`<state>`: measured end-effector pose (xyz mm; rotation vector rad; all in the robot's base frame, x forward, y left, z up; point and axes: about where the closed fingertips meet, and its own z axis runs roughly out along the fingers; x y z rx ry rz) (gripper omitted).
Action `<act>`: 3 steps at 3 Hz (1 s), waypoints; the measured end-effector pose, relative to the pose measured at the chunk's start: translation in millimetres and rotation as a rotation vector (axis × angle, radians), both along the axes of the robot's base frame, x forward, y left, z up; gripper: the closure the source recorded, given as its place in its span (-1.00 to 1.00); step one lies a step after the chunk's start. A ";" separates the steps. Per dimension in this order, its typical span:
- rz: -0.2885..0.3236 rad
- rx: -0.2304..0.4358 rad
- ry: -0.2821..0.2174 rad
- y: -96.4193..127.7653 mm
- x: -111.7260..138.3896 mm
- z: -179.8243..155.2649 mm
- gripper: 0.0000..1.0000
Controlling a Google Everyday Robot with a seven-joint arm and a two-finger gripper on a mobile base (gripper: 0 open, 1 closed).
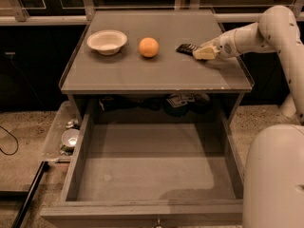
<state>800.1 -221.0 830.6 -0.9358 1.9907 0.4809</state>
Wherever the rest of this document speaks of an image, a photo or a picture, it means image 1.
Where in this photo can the grey open top drawer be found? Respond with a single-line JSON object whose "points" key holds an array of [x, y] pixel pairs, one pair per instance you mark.
{"points": [[138, 168]]}

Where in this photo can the dark items behind drawer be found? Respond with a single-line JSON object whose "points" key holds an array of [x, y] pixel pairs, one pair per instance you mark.
{"points": [[175, 105]]}

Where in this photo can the small white cup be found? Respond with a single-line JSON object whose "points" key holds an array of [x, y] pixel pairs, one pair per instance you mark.
{"points": [[70, 137]]}

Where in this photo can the clear plastic storage bin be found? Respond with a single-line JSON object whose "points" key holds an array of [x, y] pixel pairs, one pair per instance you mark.
{"points": [[53, 149]]}

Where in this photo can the grey cabinet with counter top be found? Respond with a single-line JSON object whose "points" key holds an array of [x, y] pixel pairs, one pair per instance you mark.
{"points": [[127, 72]]}

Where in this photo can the white paper bowl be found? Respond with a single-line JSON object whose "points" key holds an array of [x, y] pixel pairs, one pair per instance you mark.
{"points": [[107, 42]]}

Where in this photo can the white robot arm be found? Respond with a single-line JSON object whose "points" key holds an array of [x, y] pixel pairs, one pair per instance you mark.
{"points": [[274, 170]]}

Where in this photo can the black bar on floor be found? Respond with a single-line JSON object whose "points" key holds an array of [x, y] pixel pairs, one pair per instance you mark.
{"points": [[24, 198]]}

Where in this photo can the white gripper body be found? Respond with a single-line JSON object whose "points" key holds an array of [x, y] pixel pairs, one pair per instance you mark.
{"points": [[224, 44]]}

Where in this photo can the metal window frame rail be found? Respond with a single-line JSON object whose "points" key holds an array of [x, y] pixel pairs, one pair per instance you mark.
{"points": [[71, 12]]}

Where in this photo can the black snack bar packet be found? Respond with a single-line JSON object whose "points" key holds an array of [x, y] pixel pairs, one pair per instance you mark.
{"points": [[187, 49]]}

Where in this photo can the orange fruit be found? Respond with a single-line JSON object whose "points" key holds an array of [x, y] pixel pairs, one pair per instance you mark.
{"points": [[148, 47]]}

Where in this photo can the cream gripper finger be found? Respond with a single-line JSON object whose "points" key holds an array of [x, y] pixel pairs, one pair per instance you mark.
{"points": [[206, 53], [212, 43]]}

